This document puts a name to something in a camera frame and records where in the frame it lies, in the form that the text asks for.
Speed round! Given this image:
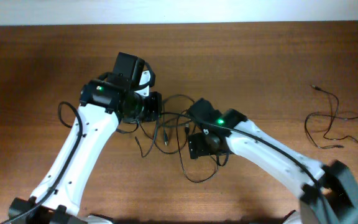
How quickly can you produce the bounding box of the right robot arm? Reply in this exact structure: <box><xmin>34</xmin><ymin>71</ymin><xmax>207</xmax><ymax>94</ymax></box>
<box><xmin>186</xmin><ymin>98</ymin><xmax>358</xmax><ymax>224</ymax></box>

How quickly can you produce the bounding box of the thin black micro-USB cable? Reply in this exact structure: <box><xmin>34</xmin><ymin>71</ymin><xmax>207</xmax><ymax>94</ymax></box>
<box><xmin>304</xmin><ymin>83</ymin><xmax>358</xmax><ymax>150</ymax></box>

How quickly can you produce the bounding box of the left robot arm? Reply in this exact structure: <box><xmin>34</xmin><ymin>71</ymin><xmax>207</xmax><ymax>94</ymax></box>
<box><xmin>7</xmin><ymin>52</ymin><xmax>162</xmax><ymax>223</ymax></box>

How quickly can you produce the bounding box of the thick black USB cable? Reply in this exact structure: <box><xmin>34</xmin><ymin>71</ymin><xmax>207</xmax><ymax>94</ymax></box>
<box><xmin>158</xmin><ymin>94</ymin><xmax>229</xmax><ymax>184</ymax></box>

